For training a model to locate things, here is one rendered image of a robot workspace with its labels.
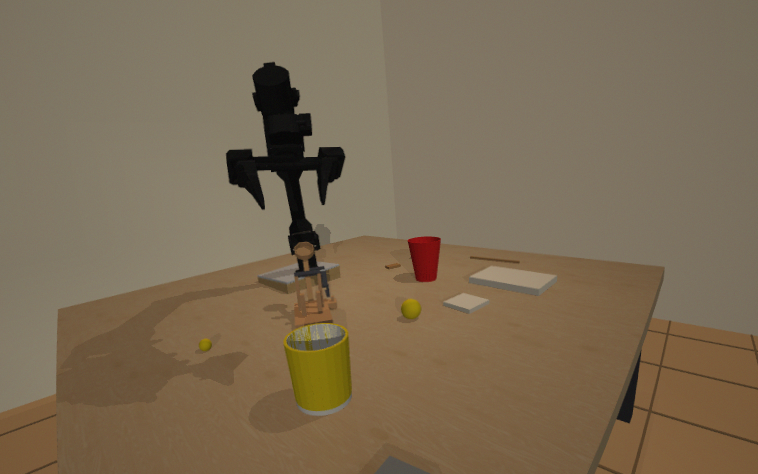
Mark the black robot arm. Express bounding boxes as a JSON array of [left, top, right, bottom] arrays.
[[252, 62, 320, 255]]

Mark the yellow cylindrical cup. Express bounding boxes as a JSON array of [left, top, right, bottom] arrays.
[[283, 323, 352, 416]]

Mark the dark red cup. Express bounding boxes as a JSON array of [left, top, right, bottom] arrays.
[[408, 237, 441, 282]]

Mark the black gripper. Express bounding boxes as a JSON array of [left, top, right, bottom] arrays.
[[226, 144, 345, 209]]

